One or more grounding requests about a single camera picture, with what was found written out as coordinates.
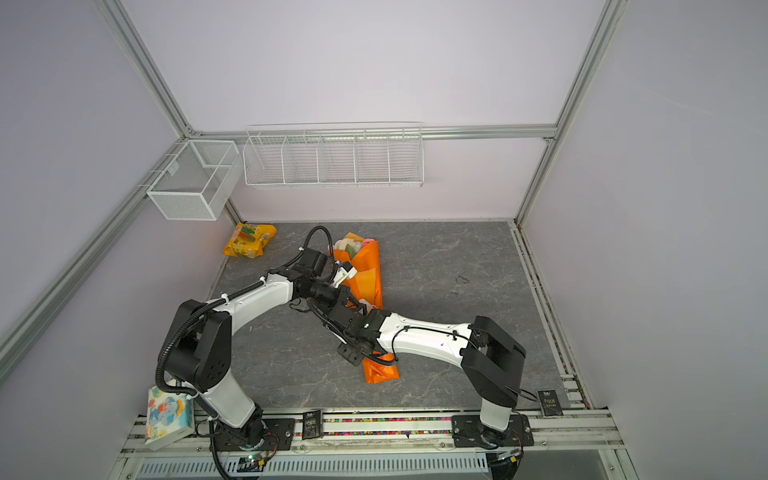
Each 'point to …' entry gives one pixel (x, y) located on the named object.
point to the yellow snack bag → (248, 240)
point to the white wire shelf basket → (334, 155)
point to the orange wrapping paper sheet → (365, 284)
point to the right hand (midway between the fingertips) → (353, 345)
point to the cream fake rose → (341, 244)
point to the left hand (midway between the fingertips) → (360, 311)
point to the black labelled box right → (550, 403)
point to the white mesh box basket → (196, 182)
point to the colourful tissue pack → (169, 417)
